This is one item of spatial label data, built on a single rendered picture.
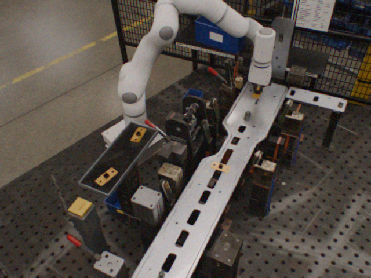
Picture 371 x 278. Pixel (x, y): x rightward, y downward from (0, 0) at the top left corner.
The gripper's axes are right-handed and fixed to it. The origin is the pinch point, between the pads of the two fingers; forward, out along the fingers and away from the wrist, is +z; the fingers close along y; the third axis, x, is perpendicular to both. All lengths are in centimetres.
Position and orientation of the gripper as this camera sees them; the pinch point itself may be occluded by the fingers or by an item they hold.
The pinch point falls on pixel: (258, 89)
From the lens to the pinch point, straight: 187.3
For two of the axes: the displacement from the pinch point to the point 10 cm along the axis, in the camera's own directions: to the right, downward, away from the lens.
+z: 0.4, 6.9, 7.2
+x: 4.4, -6.6, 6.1
